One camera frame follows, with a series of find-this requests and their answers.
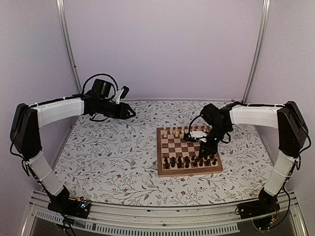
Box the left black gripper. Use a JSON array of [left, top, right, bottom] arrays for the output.
[[98, 99, 136, 119]]

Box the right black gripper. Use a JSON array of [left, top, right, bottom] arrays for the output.
[[198, 124, 230, 158]]

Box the wooden chess board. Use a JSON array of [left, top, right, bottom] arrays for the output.
[[157, 126, 223, 177]]

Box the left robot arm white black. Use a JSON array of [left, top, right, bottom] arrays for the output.
[[10, 78, 136, 213]]

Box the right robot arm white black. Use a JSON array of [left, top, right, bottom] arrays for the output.
[[189, 101, 310, 214]]

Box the floral patterned table mat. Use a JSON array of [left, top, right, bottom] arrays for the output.
[[54, 101, 273, 207]]

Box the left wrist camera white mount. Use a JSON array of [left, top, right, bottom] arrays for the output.
[[113, 86, 129, 104]]

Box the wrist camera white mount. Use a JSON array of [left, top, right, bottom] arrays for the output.
[[183, 131, 208, 143], [113, 86, 129, 104]]

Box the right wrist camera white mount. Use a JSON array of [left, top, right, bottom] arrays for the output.
[[183, 131, 208, 143]]

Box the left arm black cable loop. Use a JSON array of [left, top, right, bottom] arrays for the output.
[[82, 73, 119, 94]]

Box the front aluminium rail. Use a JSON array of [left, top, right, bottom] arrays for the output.
[[21, 191, 310, 236]]

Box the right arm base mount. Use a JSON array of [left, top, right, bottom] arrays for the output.
[[235, 195, 280, 231]]

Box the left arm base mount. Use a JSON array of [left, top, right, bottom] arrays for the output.
[[47, 190, 91, 219]]

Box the left aluminium frame post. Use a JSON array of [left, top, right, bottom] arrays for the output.
[[56, 0, 82, 93]]

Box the aluminium frame post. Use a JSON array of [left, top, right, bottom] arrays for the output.
[[242, 0, 271, 103], [56, 0, 82, 93]]

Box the right aluminium frame post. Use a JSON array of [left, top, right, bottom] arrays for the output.
[[242, 0, 271, 103]]

